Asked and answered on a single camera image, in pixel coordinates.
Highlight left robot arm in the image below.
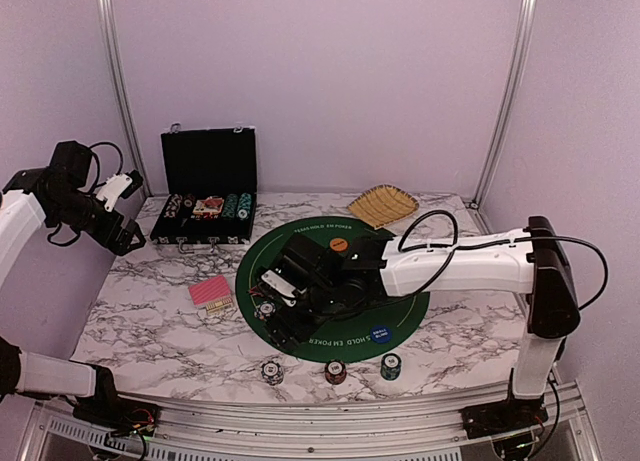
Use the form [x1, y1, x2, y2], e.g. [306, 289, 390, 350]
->
[1, 140, 146, 426]

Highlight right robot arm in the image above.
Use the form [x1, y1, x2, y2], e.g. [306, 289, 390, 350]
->
[260, 216, 581, 429]

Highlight green chip row in case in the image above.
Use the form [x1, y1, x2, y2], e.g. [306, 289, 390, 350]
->
[221, 193, 239, 220]

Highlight teal chip row in case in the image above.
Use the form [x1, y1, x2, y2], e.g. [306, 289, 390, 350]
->
[236, 193, 252, 220]

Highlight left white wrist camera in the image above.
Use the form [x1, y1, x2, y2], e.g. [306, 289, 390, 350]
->
[96, 170, 143, 212]

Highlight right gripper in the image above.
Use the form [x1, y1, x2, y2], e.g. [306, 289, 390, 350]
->
[263, 283, 343, 356]

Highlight orange hundred chip stack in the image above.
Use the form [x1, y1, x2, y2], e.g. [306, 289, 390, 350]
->
[324, 360, 347, 385]

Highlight left aluminium frame post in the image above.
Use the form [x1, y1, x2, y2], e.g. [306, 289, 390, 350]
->
[96, 0, 152, 197]

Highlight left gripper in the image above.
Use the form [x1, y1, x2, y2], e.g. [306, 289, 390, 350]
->
[50, 189, 145, 256]

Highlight blue ten chip stack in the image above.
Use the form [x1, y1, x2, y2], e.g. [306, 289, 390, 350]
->
[261, 360, 284, 386]

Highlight orange-black chip row in case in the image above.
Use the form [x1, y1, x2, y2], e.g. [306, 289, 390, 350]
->
[183, 194, 195, 208]

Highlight blue-tan chip row in case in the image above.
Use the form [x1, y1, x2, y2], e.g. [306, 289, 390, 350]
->
[163, 194, 183, 219]

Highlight right aluminium frame post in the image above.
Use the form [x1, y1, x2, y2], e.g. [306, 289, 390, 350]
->
[469, 0, 538, 210]

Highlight black poker chip case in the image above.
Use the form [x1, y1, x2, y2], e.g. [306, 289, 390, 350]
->
[150, 126, 258, 246]

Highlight placed ten chips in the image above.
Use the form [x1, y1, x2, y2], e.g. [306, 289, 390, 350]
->
[254, 301, 276, 321]

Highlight front aluminium rail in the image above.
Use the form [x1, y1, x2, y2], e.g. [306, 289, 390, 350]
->
[1, 382, 604, 460]

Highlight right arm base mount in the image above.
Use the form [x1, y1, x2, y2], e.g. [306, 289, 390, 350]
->
[460, 400, 548, 439]

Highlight blue small blind button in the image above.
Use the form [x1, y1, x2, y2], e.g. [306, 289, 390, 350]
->
[369, 325, 393, 344]

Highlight orange big blind button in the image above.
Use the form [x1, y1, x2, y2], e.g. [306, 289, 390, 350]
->
[329, 237, 349, 253]

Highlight woven bamboo tray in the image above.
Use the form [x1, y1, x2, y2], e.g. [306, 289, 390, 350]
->
[348, 184, 419, 229]

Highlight aluminium frame post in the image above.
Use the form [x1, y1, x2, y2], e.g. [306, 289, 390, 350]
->
[469, 0, 538, 210]
[96, 0, 152, 197]

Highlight green fifty chip stack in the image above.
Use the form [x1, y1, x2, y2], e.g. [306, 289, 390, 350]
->
[380, 353, 402, 381]

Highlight card deck in case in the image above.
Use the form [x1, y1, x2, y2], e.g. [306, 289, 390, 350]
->
[192, 196, 224, 219]

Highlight round green poker mat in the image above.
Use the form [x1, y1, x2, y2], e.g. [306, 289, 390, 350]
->
[235, 216, 429, 363]

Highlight red-backed playing card deck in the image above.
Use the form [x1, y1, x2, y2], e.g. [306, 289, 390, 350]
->
[188, 275, 234, 315]

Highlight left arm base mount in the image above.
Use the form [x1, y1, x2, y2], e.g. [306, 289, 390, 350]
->
[73, 398, 160, 437]

